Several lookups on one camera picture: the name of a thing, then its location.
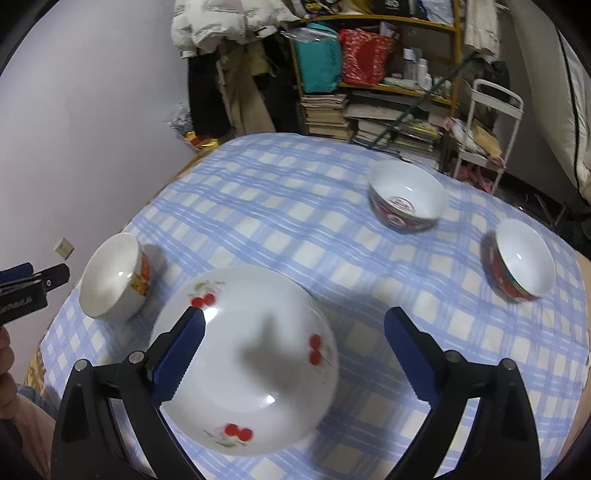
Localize clear bag yellow contents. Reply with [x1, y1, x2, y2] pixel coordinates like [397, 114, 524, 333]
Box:
[164, 104, 222, 153]

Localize white plastic bag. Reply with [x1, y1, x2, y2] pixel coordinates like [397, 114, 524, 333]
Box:
[416, 0, 458, 24]

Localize stack of books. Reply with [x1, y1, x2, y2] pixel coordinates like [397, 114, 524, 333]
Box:
[353, 117, 444, 169]
[299, 93, 354, 141]

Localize white cherry print plate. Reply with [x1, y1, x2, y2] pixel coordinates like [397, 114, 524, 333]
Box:
[148, 265, 341, 459]

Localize black backpack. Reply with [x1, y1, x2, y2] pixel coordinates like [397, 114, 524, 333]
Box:
[475, 58, 511, 121]

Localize red patterned bag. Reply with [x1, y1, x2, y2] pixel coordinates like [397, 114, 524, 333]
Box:
[338, 28, 397, 86]

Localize beige hanging garment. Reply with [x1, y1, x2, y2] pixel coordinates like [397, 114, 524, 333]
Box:
[222, 41, 278, 137]

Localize row of toiletry bottles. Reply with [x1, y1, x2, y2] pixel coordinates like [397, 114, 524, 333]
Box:
[402, 46, 435, 88]

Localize white puffer jacket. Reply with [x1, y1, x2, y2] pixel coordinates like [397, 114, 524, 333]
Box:
[171, 0, 301, 58]

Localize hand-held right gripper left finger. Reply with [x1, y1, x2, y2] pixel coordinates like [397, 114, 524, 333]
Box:
[50, 306, 207, 480]

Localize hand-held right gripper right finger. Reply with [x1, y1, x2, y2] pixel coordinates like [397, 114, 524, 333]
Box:
[383, 305, 543, 480]

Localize black hanging garment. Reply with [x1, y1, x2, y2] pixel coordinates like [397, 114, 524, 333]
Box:
[263, 32, 305, 134]
[187, 51, 232, 139]

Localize teal bag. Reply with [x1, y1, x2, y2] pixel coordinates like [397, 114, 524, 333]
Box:
[291, 25, 345, 93]

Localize white bowl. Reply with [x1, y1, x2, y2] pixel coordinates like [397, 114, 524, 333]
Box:
[78, 232, 153, 321]

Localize blue checked tablecloth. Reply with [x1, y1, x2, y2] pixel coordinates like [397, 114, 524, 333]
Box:
[41, 133, 591, 480]

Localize wooden shelf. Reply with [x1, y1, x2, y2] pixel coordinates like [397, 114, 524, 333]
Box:
[286, 0, 465, 139]

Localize white trolley cart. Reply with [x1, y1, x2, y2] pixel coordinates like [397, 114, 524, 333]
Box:
[443, 78, 525, 195]

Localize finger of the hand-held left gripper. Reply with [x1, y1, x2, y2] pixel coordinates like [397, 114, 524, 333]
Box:
[0, 261, 34, 285]
[34, 263, 71, 293]

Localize dark pole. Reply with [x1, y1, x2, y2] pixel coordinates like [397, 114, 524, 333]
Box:
[369, 51, 481, 151]

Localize red patterned bowl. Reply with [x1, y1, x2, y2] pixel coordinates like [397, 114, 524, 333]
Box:
[482, 218, 556, 303]
[368, 159, 450, 234]

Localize person's left hand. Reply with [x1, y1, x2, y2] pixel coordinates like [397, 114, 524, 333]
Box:
[0, 324, 22, 411]

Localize floral curtain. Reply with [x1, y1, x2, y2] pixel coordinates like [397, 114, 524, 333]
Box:
[464, 0, 502, 56]

